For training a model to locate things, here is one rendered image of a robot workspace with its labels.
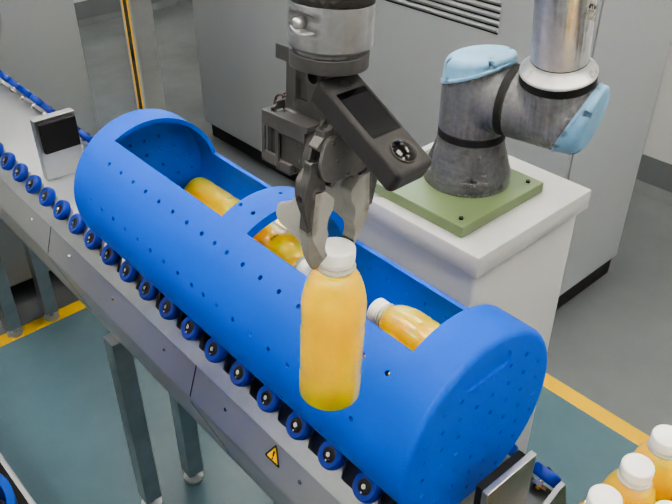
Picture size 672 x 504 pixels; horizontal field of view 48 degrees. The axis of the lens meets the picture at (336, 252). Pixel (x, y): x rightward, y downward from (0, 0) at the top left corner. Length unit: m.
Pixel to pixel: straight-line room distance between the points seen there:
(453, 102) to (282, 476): 0.66
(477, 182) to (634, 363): 1.66
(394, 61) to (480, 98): 1.70
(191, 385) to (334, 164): 0.78
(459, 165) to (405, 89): 1.64
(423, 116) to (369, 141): 2.26
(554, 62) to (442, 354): 0.48
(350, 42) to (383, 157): 0.10
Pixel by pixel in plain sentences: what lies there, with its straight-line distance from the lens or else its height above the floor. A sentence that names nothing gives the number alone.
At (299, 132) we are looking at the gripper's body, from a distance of 0.69.
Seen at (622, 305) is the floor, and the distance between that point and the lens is 3.13.
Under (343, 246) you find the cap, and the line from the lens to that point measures 0.76.
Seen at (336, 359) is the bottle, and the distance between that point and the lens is 0.80.
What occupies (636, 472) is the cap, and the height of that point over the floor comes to 1.09.
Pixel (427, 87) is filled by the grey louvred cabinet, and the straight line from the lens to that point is 2.85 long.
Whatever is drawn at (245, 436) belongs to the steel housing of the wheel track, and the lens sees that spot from 1.30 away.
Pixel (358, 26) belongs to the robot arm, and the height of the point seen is 1.63.
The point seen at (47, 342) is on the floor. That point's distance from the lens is 2.96.
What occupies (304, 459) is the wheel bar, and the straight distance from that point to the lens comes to 1.19.
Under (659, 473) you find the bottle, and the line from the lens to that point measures 1.08.
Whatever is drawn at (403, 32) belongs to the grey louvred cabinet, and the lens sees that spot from 2.87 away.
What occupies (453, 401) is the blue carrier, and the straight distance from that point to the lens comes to 0.92.
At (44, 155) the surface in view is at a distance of 1.94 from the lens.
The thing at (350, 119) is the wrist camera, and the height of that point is 1.56.
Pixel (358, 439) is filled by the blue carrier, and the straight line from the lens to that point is 0.97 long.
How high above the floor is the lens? 1.83
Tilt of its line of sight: 35 degrees down
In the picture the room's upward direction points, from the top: straight up
